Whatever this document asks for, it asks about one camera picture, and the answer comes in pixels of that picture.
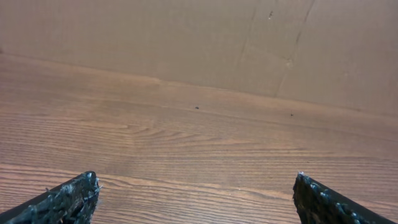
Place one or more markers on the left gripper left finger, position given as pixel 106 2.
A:
pixel 72 202

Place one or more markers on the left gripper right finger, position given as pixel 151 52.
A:
pixel 318 204

